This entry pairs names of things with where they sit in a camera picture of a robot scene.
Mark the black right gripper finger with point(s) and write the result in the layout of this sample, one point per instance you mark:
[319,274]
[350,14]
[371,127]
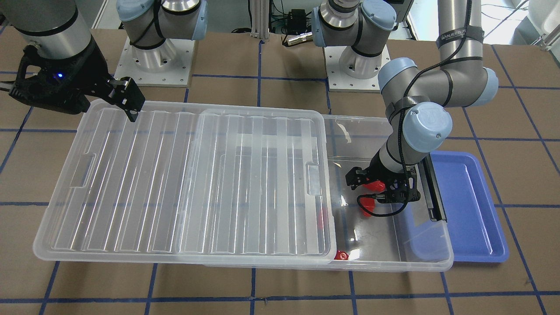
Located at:
[132,115]

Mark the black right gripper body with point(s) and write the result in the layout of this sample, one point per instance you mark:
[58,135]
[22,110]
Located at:
[89,66]

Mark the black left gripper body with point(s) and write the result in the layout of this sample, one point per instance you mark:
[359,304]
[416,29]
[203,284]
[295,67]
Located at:
[379,175]

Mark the red block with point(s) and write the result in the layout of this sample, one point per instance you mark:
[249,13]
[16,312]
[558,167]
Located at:
[367,206]
[376,187]
[341,255]
[322,221]

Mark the clear plastic box lid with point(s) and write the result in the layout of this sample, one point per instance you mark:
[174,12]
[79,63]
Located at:
[192,183]

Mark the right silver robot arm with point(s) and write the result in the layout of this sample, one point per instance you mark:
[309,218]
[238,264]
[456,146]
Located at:
[77,50]

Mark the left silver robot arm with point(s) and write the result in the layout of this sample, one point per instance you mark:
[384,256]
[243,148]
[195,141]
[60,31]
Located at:
[416,101]

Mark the clear plastic storage box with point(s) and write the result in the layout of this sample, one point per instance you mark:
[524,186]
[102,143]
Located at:
[374,244]

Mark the blue plastic tray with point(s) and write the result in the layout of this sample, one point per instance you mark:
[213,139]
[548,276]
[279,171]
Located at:
[471,232]

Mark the black box latch handle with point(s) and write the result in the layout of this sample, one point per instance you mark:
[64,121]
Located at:
[432,195]

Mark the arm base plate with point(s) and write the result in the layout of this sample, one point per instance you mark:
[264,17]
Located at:
[350,72]
[166,66]

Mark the aluminium frame post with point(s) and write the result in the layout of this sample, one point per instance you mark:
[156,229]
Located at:
[260,17]

